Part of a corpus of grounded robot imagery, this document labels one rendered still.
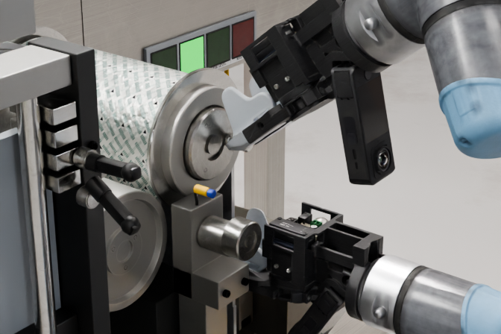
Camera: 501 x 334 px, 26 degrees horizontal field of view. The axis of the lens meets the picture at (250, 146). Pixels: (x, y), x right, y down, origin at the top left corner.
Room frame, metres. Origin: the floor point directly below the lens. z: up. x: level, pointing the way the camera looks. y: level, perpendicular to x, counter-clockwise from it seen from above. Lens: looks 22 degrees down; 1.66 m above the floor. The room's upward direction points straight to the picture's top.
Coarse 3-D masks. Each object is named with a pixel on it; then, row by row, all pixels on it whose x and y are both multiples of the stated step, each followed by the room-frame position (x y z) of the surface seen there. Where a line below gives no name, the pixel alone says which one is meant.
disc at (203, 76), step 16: (192, 80) 1.01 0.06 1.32; (208, 80) 1.03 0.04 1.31; (224, 80) 1.05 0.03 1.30; (176, 96) 0.99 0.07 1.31; (160, 112) 0.97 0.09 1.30; (160, 128) 0.97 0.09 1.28; (160, 144) 0.97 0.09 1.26; (160, 160) 0.97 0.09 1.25; (160, 176) 0.97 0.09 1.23; (160, 192) 0.97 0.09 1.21; (176, 192) 0.99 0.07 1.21
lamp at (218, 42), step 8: (216, 32) 1.54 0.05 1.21; (224, 32) 1.56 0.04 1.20; (208, 40) 1.52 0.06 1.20; (216, 40) 1.54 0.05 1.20; (224, 40) 1.56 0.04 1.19; (208, 48) 1.52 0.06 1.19; (216, 48) 1.54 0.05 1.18; (224, 48) 1.56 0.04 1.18; (208, 56) 1.52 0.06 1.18; (216, 56) 1.54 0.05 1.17; (224, 56) 1.55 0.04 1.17; (208, 64) 1.52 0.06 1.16
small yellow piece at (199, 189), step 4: (196, 184) 0.94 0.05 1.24; (196, 188) 0.94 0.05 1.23; (200, 188) 0.94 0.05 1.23; (204, 188) 0.93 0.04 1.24; (208, 188) 0.93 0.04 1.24; (196, 192) 0.94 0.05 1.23; (200, 192) 0.93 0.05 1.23; (204, 192) 0.93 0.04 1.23; (208, 192) 0.93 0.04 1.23; (212, 192) 0.93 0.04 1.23; (196, 196) 0.95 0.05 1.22; (208, 196) 0.93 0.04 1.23; (212, 196) 0.93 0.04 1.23; (196, 200) 0.95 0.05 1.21; (196, 204) 0.96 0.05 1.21
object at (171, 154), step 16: (192, 96) 1.00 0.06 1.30; (208, 96) 1.01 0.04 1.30; (176, 112) 0.98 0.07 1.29; (192, 112) 0.99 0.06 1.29; (176, 128) 0.97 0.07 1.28; (176, 144) 0.97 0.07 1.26; (176, 160) 0.97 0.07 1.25; (176, 176) 0.97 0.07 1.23; (224, 176) 1.03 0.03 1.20; (192, 192) 0.99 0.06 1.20
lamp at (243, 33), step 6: (240, 24) 1.59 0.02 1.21; (246, 24) 1.60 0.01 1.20; (252, 24) 1.61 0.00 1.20; (234, 30) 1.57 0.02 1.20; (240, 30) 1.59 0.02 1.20; (246, 30) 1.60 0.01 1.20; (252, 30) 1.61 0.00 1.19; (234, 36) 1.57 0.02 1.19; (240, 36) 1.59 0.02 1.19; (246, 36) 1.60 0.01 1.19; (252, 36) 1.61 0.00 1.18; (234, 42) 1.57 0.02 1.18; (240, 42) 1.59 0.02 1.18; (246, 42) 1.60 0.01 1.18; (234, 48) 1.57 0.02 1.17; (240, 48) 1.59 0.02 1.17; (234, 54) 1.57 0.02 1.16
